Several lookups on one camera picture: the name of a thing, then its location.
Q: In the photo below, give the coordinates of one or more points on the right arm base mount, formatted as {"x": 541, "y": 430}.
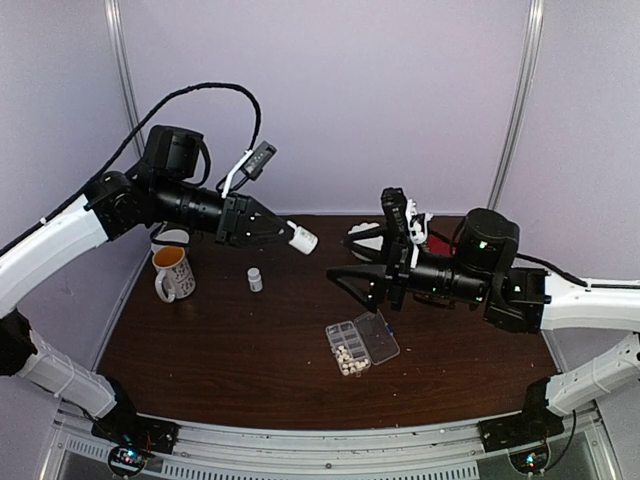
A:
{"x": 526, "y": 432}

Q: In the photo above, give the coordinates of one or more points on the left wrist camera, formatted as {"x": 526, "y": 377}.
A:
{"x": 248, "y": 168}

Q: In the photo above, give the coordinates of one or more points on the white floral mug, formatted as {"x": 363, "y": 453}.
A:
{"x": 174, "y": 278}

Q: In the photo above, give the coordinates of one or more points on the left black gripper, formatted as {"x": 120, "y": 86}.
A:
{"x": 228, "y": 230}

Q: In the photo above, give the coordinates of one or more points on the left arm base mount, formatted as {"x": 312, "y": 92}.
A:
{"x": 136, "y": 438}

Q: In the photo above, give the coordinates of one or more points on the white pills in organizer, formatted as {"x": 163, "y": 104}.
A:
{"x": 343, "y": 356}

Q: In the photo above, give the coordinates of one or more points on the red patterned plate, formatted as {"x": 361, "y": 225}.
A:
{"x": 441, "y": 245}

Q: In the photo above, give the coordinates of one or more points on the front aluminium rail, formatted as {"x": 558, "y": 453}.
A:
{"x": 446, "y": 451}

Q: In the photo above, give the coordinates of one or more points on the right aluminium frame post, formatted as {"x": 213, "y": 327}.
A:
{"x": 526, "y": 74}

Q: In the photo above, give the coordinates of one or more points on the left aluminium frame post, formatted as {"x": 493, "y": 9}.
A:
{"x": 118, "y": 44}

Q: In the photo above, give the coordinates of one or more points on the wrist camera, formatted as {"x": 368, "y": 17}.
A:
{"x": 248, "y": 168}
{"x": 405, "y": 215}

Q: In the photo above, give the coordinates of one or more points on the clear plastic pill organizer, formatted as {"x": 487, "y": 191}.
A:
{"x": 368, "y": 338}

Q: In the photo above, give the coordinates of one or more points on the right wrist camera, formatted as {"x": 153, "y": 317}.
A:
{"x": 405, "y": 215}

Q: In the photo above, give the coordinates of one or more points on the aluminium frame post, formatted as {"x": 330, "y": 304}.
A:
{"x": 526, "y": 74}
{"x": 118, "y": 44}

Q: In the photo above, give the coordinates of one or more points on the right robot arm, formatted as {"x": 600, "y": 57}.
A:
{"x": 479, "y": 271}

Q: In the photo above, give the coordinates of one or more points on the shorter small white bottle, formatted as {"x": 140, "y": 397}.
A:
{"x": 302, "y": 239}

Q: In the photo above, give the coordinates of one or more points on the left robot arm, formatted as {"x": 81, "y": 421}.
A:
{"x": 157, "y": 189}

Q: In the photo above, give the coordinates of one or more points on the taller small white bottle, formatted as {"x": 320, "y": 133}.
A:
{"x": 255, "y": 279}

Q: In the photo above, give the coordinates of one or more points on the beige pills in organizer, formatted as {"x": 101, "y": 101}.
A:
{"x": 354, "y": 369}

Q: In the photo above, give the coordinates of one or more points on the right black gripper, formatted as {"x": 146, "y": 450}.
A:
{"x": 396, "y": 276}

